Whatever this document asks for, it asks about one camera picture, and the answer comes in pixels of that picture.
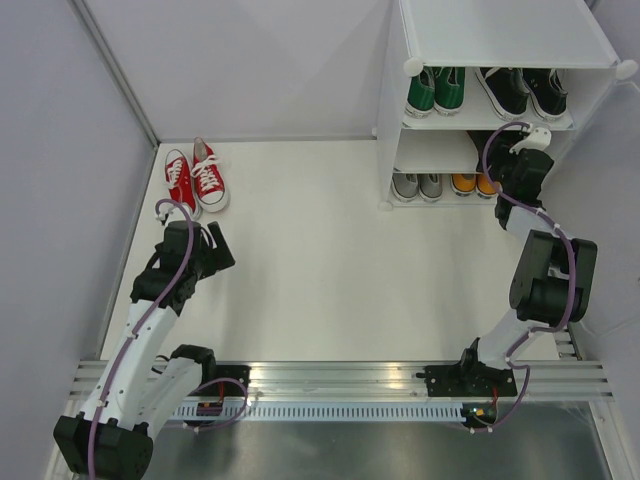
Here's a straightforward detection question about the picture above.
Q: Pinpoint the orange sneaker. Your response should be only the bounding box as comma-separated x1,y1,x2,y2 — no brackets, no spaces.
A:
450,173,477,197
475,174,498,200

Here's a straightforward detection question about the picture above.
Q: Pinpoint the red sneaker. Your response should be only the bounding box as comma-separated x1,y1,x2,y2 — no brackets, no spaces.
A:
164,149,202,221
191,137,230,213

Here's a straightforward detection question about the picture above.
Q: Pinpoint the grey sneaker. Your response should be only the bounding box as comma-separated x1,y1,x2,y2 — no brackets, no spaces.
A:
391,172,419,203
418,173,443,203

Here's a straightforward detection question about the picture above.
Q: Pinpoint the green sneaker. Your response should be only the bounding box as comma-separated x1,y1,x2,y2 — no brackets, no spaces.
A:
434,67,466,116
405,66,435,119

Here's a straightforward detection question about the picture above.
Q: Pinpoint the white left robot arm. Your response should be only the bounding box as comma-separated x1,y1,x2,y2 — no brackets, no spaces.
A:
53,221,235,479

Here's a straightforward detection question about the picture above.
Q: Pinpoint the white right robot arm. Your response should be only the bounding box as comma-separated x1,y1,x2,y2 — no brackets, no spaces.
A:
456,146,598,395

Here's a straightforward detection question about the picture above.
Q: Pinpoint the white shoe cabinet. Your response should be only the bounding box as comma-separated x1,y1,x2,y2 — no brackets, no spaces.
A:
372,0,640,337

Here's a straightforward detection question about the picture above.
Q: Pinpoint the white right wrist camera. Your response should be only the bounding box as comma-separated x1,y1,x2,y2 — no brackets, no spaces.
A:
509,125,552,155

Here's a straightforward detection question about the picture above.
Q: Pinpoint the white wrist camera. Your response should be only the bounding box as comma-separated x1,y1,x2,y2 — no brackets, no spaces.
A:
509,125,552,155
156,204,183,226

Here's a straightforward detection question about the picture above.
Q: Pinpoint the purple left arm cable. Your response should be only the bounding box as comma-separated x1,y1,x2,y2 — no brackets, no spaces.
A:
87,198,196,479

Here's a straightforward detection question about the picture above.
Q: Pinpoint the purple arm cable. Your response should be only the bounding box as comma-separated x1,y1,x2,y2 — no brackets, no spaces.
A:
464,119,581,435
87,198,196,479

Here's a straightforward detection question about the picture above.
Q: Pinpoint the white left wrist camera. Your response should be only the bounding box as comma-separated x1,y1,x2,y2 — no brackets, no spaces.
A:
156,204,183,226

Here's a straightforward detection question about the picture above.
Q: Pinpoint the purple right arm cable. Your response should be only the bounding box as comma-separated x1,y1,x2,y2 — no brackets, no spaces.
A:
464,119,581,435

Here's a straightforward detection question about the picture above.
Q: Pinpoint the aluminium mounting rail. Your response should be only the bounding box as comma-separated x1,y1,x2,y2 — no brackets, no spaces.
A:
69,358,616,401

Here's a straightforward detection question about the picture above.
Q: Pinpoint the white slotted cable duct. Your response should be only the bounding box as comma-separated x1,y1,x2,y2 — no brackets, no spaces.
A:
170,402,464,422

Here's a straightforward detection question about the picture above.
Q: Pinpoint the aluminium corner frame post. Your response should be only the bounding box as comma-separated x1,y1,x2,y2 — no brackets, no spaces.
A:
68,0,160,150

